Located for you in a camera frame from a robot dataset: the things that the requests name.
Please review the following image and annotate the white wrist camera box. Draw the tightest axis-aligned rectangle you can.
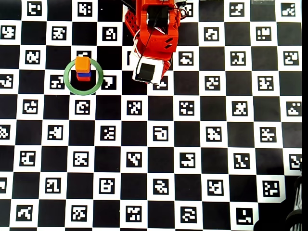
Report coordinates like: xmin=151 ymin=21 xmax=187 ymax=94
xmin=132 ymin=56 xmax=166 ymax=85

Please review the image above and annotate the orange cube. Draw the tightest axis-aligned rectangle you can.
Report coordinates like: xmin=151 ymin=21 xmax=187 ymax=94
xmin=75 ymin=56 xmax=91 ymax=73

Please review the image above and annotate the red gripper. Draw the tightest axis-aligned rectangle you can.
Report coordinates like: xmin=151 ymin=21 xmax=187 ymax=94
xmin=138 ymin=26 xmax=179 ymax=77

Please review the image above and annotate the black white marker board mat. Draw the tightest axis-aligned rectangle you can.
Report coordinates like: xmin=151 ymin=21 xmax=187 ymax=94
xmin=0 ymin=0 xmax=303 ymax=231

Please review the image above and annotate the green ring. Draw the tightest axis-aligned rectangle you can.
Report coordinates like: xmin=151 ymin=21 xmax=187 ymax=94
xmin=64 ymin=57 xmax=104 ymax=96

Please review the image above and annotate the black camera stand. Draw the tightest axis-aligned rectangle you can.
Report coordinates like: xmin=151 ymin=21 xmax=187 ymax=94
xmin=254 ymin=175 xmax=303 ymax=231

